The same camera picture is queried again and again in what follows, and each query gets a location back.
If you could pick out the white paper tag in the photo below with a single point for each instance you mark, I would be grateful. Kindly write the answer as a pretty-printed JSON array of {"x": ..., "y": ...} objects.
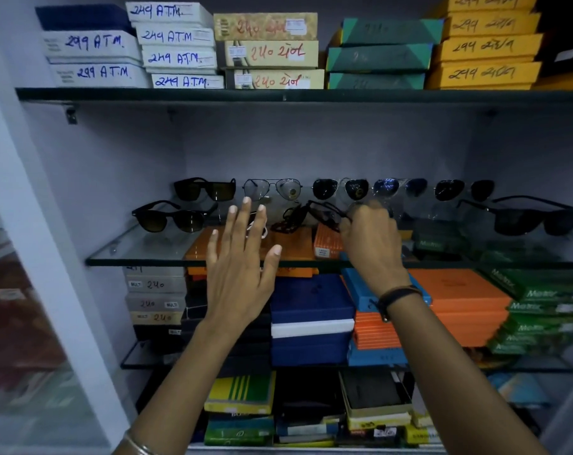
[{"x": 261, "y": 228}]

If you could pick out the tan patterned box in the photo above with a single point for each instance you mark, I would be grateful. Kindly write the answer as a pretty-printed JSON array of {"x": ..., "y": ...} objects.
[
  {"x": 277, "y": 79},
  {"x": 265, "y": 27},
  {"x": 272, "y": 53}
]

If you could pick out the dark green box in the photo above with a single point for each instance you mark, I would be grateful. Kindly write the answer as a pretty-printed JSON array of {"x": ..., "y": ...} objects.
[{"x": 438, "y": 237}]

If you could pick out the stack of dark flat boxes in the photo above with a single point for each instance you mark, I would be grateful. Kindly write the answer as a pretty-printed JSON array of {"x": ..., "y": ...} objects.
[{"x": 248, "y": 345}]

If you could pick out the metal shelf bracket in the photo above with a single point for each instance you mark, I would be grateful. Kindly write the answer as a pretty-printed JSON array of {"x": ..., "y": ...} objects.
[{"x": 71, "y": 115}]

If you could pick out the black wallet in tan box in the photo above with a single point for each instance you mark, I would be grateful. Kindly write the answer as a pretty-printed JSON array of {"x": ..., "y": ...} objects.
[{"x": 374, "y": 392}]

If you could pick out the black boxes stack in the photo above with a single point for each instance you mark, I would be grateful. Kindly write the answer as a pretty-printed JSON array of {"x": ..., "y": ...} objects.
[{"x": 563, "y": 37}]

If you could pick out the dark-lens aviator sunglasses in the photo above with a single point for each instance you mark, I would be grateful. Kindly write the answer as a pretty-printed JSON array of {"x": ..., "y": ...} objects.
[{"x": 341, "y": 189}]

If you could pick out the white flat box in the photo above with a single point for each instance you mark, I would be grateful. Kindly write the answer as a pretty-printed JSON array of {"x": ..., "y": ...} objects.
[{"x": 312, "y": 328}]

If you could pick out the clear-lens aviator glasses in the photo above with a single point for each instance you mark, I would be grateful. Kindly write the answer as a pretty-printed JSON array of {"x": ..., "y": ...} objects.
[{"x": 272, "y": 189}]

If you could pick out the stack of green packets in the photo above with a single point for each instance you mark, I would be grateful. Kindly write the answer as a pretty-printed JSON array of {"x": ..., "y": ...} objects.
[{"x": 537, "y": 307}]

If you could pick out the large black wayfarer sunglasses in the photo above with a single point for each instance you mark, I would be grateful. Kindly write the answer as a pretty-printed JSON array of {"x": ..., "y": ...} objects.
[{"x": 528, "y": 217}]

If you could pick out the glass shelf with boxes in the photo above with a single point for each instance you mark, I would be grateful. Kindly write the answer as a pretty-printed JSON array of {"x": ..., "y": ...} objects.
[{"x": 139, "y": 357}]

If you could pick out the yellow green striped box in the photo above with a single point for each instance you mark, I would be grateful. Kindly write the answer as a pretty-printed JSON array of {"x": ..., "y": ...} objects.
[{"x": 241, "y": 392}]

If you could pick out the large orange box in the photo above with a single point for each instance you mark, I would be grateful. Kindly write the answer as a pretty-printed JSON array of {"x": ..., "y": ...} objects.
[{"x": 461, "y": 303}]

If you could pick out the dark blue box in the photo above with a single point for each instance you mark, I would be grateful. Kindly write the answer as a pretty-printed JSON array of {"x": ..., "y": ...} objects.
[{"x": 80, "y": 17}]

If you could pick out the small orange ribbed box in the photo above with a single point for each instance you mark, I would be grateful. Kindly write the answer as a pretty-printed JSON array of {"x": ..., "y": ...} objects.
[{"x": 327, "y": 241}]

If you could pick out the glass shelf with sunglasses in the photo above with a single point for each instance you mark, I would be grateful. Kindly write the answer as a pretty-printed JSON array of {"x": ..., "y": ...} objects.
[{"x": 139, "y": 248}]

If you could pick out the dark cabinet shelf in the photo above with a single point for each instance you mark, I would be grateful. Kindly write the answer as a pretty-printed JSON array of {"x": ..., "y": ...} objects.
[{"x": 267, "y": 95}]

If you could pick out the person's left little finger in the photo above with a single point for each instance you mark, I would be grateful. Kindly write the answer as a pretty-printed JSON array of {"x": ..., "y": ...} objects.
[{"x": 213, "y": 248}]

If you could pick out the person's left forearm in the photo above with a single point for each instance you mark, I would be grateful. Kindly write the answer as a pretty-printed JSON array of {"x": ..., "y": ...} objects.
[{"x": 191, "y": 388}]

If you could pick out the person's right hand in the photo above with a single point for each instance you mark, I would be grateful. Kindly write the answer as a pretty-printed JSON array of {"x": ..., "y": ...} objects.
[{"x": 374, "y": 253}]

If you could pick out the person's left middle finger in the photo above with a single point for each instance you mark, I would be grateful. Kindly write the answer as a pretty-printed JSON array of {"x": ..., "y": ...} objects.
[{"x": 245, "y": 220}]

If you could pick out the navy blue box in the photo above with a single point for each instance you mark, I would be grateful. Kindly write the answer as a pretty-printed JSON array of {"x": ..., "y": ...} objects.
[
  {"x": 312, "y": 298},
  {"x": 310, "y": 350}
]

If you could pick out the stack of orange ribbed boxes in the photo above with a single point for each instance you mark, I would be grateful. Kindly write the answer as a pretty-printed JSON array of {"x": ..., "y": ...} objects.
[{"x": 376, "y": 331}]

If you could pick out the glass cabinet door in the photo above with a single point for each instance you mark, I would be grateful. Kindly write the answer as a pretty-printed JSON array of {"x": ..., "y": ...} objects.
[{"x": 26, "y": 326}]

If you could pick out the stack of grey labelled boxes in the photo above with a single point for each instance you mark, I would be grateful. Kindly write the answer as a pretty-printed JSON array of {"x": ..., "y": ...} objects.
[{"x": 156, "y": 298}]

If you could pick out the yellow handwritten box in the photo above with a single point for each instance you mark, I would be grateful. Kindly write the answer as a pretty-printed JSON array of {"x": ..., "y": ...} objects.
[
  {"x": 490, "y": 2},
  {"x": 492, "y": 24},
  {"x": 487, "y": 48},
  {"x": 483, "y": 74}
]

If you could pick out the pile of black wallet boxes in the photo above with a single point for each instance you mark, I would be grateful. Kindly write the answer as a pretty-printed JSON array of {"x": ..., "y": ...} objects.
[{"x": 307, "y": 398}]

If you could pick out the teal box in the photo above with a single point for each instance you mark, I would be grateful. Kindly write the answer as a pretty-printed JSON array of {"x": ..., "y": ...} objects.
[
  {"x": 390, "y": 32},
  {"x": 378, "y": 58},
  {"x": 376, "y": 80}
]

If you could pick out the bright blue box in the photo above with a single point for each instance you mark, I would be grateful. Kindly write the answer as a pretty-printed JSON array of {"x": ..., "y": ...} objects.
[
  {"x": 362, "y": 291},
  {"x": 376, "y": 357}
]

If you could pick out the large white handwritten box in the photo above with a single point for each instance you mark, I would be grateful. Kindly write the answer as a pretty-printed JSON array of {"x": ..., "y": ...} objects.
[
  {"x": 92, "y": 44},
  {"x": 99, "y": 73}
]

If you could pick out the small white handwritten box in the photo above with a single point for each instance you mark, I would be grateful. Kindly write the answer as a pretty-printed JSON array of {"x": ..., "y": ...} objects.
[
  {"x": 175, "y": 36},
  {"x": 180, "y": 57},
  {"x": 187, "y": 81},
  {"x": 165, "y": 13}
]

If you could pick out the person's left thumb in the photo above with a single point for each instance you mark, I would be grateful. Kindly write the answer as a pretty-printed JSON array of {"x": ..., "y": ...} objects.
[{"x": 272, "y": 262}]

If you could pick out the person's left hand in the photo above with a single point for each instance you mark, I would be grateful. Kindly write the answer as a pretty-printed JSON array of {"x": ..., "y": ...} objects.
[{"x": 234, "y": 279}]

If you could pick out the black wristband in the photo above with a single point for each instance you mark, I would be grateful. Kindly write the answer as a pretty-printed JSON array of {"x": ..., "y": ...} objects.
[{"x": 400, "y": 293}]

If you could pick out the black brown-lens square sunglasses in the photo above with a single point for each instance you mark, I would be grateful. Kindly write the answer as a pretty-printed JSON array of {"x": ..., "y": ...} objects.
[{"x": 205, "y": 189}]

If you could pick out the silver bangle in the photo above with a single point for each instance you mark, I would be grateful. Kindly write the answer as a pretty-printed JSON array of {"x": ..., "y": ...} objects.
[{"x": 138, "y": 444}]

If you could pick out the person's right forearm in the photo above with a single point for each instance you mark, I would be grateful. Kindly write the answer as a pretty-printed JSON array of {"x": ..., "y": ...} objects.
[{"x": 452, "y": 379}]

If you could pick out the plain yellow box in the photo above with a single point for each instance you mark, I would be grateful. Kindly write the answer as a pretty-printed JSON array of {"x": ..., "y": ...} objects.
[{"x": 563, "y": 81}]

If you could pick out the black-lens aviator sunglasses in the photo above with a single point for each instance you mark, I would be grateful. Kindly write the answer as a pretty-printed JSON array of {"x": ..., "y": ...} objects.
[{"x": 464, "y": 190}]

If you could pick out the blue-lens aviator sunglasses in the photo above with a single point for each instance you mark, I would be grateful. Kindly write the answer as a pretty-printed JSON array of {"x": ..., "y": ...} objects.
[{"x": 400, "y": 188}]

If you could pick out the reddish brown sunglasses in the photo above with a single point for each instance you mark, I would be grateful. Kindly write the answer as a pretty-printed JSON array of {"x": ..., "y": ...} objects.
[{"x": 290, "y": 220}]

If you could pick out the flat orange box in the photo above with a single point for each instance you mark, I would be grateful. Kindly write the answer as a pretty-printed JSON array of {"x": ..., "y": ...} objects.
[{"x": 291, "y": 246}]

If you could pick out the black brown-lens round sunglasses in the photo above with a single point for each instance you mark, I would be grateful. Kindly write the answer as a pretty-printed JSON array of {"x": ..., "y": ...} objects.
[{"x": 165, "y": 220}]

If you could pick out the person's right fingers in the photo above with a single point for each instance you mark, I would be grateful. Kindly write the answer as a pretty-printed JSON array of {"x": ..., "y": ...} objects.
[{"x": 364, "y": 215}]

